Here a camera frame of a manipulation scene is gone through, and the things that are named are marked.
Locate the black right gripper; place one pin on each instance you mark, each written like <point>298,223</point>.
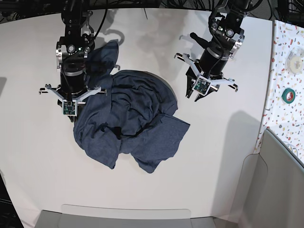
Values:
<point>72,81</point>

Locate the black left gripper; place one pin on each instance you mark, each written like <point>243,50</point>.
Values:
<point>208,64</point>

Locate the dark blue t-shirt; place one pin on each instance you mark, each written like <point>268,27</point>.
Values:
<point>135,116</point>

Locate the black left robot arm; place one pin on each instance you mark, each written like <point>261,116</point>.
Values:
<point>224,25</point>

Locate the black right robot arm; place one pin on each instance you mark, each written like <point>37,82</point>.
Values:
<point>71,51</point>

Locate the green tape roll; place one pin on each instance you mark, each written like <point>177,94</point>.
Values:
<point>288,95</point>

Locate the terrazzo patterned side board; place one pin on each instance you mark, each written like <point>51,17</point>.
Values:
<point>285,120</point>

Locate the grey bin front edge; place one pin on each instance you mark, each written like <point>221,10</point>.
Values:
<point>72,216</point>

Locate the clear tape spool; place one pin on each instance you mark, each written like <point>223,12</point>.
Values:
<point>295,61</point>

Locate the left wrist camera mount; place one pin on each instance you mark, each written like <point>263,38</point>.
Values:
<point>201,82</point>

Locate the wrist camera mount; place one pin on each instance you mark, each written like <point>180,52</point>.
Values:
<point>201,82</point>
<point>71,101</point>

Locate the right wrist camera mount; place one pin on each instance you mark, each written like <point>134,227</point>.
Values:
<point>71,101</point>

